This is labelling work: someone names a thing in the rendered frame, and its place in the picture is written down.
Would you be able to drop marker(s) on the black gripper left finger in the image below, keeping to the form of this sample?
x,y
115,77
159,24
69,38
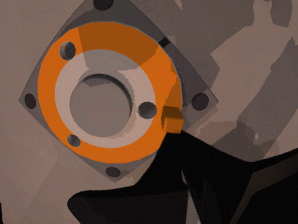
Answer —
x,y
160,197

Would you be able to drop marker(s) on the orange round plate with tab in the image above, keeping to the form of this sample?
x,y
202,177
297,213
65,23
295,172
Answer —
x,y
123,52

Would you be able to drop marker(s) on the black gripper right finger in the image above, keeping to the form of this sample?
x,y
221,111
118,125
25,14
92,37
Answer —
x,y
222,185

